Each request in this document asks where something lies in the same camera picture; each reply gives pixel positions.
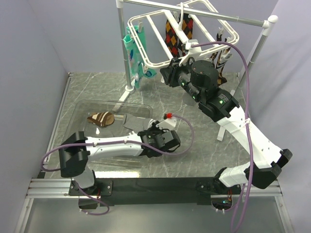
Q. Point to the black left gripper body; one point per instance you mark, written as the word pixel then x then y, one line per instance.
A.
pixel 156 130

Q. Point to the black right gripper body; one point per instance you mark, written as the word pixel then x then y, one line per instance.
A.
pixel 180 74

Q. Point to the white clip sock hanger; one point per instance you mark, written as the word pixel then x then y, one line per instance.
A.
pixel 160 21

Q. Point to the brown argyle sock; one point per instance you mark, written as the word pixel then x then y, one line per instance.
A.
pixel 102 119
pixel 213 59

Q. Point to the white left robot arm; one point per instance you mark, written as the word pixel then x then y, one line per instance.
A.
pixel 152 142

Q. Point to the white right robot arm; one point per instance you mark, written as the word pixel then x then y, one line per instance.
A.
pixel 200 80

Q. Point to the red yellow argyle sock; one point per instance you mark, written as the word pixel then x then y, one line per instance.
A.
pixel 171 40

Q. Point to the clear plastic bin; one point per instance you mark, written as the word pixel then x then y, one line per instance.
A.
pixel 78 122

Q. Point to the brown argyle hanging sock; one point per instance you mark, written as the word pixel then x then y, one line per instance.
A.
pixel 213 59

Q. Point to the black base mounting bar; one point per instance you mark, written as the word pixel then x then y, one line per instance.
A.
pixel 124 191

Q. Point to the silver white drying rack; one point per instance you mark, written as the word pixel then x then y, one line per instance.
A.
pixel 125 48

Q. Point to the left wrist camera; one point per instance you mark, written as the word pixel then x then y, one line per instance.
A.
pixel 168 123

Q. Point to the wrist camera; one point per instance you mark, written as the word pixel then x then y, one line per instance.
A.
pixel 191 51
pixel 168 123

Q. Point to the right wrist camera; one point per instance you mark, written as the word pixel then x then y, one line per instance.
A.
pixel 191 51

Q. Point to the aluminium frame rail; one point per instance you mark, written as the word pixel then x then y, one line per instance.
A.
pixel 46 188

